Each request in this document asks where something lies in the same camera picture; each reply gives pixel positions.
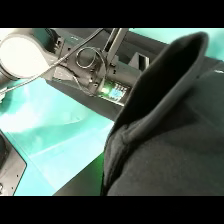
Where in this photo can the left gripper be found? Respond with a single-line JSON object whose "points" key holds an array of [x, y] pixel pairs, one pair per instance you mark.
{"points": [[86, 71]]}

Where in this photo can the dark garment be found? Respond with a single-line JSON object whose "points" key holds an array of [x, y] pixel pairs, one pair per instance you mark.
{"points": [[173, 143]]}

